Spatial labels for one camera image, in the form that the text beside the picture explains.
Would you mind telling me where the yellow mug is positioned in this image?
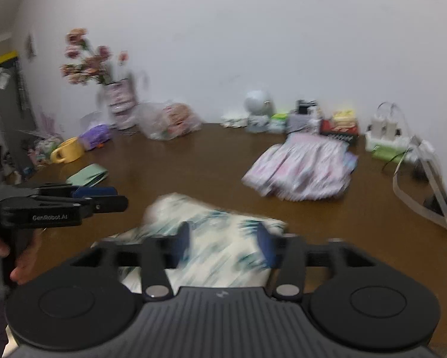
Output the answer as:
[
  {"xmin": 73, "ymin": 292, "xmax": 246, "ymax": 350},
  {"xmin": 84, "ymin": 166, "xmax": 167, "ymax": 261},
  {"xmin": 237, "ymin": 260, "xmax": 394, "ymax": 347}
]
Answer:
[{"xmin": 50, "ymin": 138, "xmax": 84, "ymax": 164}]

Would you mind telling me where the white teal floral cloth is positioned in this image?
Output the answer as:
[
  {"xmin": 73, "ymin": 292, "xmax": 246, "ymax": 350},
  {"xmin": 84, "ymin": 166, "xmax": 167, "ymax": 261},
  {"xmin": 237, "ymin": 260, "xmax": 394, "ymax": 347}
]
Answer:
[{"xmin": 106, "ymin": 193, "xmax": 287, "ymax": 291}]

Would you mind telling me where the white round desk lamp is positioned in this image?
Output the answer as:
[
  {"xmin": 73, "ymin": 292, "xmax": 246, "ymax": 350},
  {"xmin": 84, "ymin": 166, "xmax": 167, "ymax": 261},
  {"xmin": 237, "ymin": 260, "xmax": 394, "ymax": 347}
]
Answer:
[{"xmin": 245, "ymin": 90, "xmax": 275, "ymax": 133}]

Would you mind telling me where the white flat cable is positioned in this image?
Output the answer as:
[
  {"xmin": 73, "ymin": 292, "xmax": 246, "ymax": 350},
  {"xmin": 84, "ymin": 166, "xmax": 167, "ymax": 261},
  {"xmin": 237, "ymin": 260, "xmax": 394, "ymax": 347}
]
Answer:
[{"xmin": 392, "ymin": 135, "xmax": 447, "ymax": 265}]

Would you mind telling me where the pink white ruffled dress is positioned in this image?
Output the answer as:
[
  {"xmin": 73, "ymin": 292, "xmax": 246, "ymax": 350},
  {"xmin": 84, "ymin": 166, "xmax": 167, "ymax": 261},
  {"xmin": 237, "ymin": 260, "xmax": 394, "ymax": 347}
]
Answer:
[{"xmin": 242, "ymin": 132, "xmax": 358, "ymax": 201}]

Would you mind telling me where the grey cabinet with yellow box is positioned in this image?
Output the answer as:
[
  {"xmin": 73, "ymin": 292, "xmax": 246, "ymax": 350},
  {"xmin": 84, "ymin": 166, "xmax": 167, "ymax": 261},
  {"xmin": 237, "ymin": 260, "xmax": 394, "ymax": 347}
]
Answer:
[{"xmin": 0, "ymin": 52, "xmax": 37, "ymax": 177}]

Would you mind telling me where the purple tissue pack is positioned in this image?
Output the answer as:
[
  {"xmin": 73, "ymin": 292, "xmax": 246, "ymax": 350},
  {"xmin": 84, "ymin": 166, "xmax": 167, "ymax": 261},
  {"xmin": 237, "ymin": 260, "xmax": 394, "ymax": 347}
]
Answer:
[{"xmin": 79, "ymin": 124, "xmax": 112, "ymax": 151}]

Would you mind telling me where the green folded pouch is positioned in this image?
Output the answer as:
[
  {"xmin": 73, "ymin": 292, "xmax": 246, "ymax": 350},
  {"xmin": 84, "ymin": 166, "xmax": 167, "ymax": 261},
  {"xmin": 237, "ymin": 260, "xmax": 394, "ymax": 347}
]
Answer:
[{"xmin": 66, "ymin": 163, "xmax": 108, "ymax": 188}]

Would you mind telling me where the pink artificial flower bouquet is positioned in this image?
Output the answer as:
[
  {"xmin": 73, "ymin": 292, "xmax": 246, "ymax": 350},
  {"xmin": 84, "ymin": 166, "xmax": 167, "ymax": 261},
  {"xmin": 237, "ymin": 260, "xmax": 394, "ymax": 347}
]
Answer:
[{"xmin": 60, "ymin": 27, "xmax": 130, "ymax": 86}]

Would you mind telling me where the pink patterned vase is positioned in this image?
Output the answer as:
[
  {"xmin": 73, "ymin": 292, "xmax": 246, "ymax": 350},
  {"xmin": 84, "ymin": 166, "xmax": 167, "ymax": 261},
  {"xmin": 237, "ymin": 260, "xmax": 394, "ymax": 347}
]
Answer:
[{"xmin": 101, "ymin": 78, "xmax": 138, "ymax": 130}]

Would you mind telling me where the clear plastic snack bag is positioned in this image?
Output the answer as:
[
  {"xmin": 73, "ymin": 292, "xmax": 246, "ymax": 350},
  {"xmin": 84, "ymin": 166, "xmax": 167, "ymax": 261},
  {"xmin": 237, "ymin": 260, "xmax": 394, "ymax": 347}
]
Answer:
[{"xmin": 136, "ymin": 102, "xmax": 202, "ymax": 141}]

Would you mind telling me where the white power strip with chargers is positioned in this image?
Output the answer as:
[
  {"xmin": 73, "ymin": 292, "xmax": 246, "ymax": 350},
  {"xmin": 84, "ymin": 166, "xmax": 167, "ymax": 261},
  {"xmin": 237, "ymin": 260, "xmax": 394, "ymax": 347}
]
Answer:
[{"xmin": 364, "ymin": 101, "xmax": 439, "ymax": 165}]

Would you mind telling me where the small grey box with screen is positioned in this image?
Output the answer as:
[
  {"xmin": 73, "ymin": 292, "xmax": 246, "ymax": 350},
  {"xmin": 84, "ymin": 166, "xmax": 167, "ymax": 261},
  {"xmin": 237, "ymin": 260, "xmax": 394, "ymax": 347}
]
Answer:
[{"xmin": 287, "ymin": 99, "xmax": 322, "ymax": 134}]

